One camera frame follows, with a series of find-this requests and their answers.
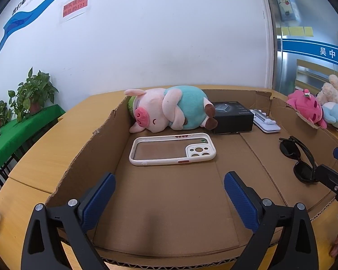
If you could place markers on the white folding phone stand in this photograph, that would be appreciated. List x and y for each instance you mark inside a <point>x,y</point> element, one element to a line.
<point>266,123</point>

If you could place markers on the brown cardboard box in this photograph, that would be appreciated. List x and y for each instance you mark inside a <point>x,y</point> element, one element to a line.
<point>171,197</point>

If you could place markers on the yellow sticky note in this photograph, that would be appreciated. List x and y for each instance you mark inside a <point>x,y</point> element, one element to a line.
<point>296,30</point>
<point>308,31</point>
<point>285,31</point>

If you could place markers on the red paper wall sign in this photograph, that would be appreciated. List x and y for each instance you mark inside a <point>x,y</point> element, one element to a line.
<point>75,8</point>

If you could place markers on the wooden desktop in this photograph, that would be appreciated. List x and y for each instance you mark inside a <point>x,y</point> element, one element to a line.
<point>31,174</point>

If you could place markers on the beige plush toy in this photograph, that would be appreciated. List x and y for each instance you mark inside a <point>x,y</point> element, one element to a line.
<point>331,91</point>

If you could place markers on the blue wall decal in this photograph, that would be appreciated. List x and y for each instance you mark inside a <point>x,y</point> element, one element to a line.
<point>25,17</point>

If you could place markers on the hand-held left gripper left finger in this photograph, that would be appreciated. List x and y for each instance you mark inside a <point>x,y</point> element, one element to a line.
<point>98,202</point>

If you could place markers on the large potted green plant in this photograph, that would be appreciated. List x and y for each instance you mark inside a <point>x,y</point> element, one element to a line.
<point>33,92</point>

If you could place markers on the black sunglasses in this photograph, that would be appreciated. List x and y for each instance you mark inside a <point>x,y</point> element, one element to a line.
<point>304,170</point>

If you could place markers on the black charger box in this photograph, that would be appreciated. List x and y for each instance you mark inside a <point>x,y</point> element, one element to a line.
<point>232,118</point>

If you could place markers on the light blue plush toy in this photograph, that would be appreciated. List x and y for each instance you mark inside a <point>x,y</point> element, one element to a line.
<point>335,115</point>

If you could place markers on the magenta plush toy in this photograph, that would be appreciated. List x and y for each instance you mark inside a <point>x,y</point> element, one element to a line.
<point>305,107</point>

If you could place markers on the cartoon sheep poster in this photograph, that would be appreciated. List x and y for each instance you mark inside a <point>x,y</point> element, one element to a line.
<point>286,2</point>

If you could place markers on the small potted green plant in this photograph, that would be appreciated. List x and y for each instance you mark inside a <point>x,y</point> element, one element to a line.
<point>0,112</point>

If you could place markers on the white clear phone case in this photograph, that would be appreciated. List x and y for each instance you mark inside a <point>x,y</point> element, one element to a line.
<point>197,153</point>

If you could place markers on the pink pig plush toy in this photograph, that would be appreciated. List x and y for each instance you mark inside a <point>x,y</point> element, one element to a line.
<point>169,109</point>

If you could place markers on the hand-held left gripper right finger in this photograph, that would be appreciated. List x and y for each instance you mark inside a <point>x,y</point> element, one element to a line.
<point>239,199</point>

